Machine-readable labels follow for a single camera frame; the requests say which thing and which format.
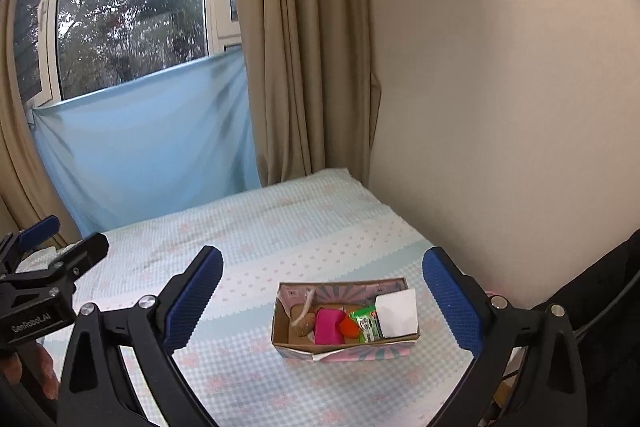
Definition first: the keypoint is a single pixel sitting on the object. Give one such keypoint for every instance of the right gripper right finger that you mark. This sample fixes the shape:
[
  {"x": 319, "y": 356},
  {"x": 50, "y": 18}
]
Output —
[{"x": 526, "y": 369}]

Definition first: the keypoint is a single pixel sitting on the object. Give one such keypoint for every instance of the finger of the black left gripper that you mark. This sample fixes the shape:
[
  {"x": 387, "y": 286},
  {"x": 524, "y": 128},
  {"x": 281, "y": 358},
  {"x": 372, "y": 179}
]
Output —
[
  {"x": 25, "y": 241},
  {"x": 71, "y": 265}
]

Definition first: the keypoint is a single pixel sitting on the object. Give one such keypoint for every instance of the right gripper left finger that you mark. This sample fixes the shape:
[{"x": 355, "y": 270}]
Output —
[{"x": 96, "y": 389}]

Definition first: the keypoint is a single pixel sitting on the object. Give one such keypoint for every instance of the green tissue packet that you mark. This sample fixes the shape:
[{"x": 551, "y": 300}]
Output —
[{"x": 367, "y": 321}]

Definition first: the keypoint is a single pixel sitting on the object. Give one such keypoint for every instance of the fuzzy brown white hair clip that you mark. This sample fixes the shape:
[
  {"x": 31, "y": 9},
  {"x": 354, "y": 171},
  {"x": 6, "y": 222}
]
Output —
[{"x": 303, "y": 324}]

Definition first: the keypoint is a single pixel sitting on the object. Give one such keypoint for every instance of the magenta leather pouch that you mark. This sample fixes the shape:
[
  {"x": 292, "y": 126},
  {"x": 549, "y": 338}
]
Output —
[{"x": 327, "y": 327}]

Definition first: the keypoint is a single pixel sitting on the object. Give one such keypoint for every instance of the person's left hand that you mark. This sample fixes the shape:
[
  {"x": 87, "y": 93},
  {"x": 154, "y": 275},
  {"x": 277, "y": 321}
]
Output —
[{"x": 39, "y": 363}]

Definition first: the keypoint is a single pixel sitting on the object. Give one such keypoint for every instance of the light blue hanging cloth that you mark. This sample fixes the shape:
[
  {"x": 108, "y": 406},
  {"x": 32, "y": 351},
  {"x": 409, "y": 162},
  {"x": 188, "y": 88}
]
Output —
[{"x": 163, "y": 143}]

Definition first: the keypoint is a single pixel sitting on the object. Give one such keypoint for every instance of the orange pompom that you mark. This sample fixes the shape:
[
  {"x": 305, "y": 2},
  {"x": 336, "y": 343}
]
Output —
[{"x": 348, "y": 328}]

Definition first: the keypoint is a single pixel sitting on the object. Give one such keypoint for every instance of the white blue patterned bed quilt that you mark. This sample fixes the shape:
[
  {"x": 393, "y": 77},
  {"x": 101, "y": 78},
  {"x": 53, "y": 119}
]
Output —
[{"x": 323, "y": 228}]

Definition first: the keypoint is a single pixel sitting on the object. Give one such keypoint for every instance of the beige curtain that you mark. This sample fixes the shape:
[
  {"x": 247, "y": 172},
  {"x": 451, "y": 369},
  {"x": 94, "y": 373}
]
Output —
[{"x": 313, "y": 97}]

